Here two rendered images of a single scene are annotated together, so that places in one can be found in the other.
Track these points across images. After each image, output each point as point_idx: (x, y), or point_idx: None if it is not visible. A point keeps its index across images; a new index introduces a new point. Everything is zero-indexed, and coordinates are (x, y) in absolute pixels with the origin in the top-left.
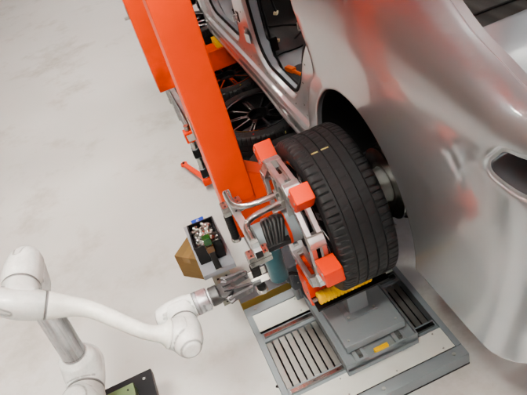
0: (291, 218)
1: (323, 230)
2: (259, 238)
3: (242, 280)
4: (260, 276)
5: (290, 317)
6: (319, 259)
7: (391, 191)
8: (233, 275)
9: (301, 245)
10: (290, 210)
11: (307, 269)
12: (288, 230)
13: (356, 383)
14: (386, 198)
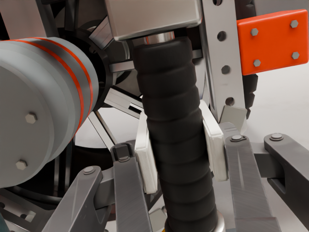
0: (56, 39)
1: (130, 60)
2: (18, 68)
3: (149, 217)
4: (205, 111)
5: None
6: (240, 21)
7: (126, 46)
8: (69, 225)
9: (41, 212)
10: (44, 17)
11: (115, 213)
12: (75, 57)
13: None
14: (127, 55)
